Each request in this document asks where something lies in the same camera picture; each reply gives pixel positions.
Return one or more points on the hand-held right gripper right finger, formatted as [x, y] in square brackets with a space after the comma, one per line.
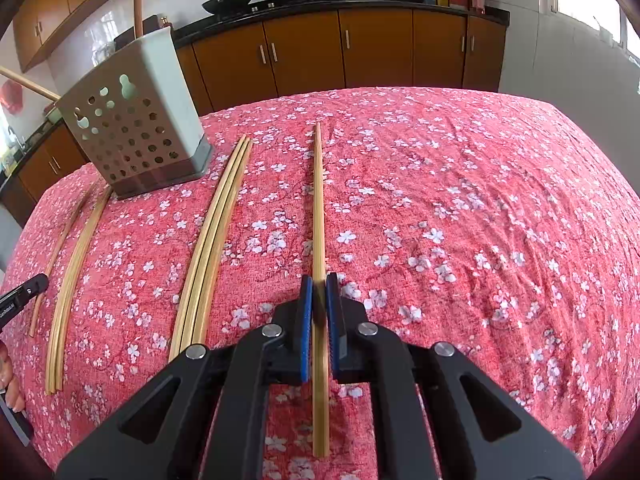
[334, 330]

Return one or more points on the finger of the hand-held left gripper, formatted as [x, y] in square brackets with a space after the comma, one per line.
[22, 295]

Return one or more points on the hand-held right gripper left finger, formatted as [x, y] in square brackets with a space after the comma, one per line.
[306, 330]

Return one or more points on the dark brown wooden chopstick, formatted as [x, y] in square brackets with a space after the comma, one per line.
[33, 322]

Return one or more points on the bamboo chopstick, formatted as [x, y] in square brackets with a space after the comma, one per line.
[318, 210]
[61, 340]
[206, 260]
[198, 260]
[53, 340]
[215, 260]

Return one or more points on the grey perforated utensil holder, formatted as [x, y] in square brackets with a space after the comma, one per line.
[130, 125]

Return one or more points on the person's left hand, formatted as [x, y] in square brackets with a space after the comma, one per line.
[9, 375]

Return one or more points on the red floral tablecloth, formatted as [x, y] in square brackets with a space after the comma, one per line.
[450, 210]

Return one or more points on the green plastic basin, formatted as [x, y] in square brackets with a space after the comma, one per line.
[54, 115]

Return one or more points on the hanging red bag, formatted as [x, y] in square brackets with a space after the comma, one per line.
[10, 95]

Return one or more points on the brown lower kitchen cabinets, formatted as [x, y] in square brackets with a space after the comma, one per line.
[300, 55]

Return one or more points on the brown kitchen cabinets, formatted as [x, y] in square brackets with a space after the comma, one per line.
[50, 0]
[300, 55]

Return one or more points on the brown upper kitchen cabinets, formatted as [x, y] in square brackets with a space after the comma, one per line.
[50, 0]

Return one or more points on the red bottle with gold cap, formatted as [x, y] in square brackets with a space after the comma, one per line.
[164, 22]

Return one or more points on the gas stove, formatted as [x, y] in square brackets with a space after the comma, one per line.
[270, 6]

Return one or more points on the black kitchen countertop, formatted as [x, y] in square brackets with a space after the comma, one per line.
[375, 2]

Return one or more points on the bright sliding window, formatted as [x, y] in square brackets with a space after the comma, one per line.
[590, 5]

